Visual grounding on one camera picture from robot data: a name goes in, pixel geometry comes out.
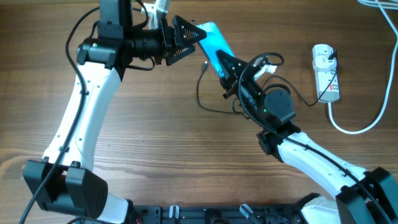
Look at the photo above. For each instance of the white charger adapter plug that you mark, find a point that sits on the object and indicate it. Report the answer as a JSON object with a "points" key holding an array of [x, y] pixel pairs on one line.
{"points": [[324, 63]]}

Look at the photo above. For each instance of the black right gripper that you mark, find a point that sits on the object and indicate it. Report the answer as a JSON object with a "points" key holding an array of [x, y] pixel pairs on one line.
{"points": [[231, 76]]}

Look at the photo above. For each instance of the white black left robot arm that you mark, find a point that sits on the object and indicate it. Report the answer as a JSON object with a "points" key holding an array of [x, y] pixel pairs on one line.
{"points": [[63, 180]]}

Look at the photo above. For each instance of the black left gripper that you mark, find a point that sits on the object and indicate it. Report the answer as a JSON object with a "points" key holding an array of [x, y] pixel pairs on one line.
{"points": [[168, 43]]}

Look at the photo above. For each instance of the smartphone with cyan screen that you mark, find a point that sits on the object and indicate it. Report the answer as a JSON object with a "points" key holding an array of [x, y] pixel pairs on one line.
{"points": [[213, 42]]}

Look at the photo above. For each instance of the white power extension socket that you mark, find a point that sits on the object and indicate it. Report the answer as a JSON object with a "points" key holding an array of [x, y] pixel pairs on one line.
{"points": [[327, 86]]}

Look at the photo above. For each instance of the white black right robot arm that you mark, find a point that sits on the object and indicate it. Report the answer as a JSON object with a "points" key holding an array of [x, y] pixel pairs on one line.
{"points": [[358, 195]]}

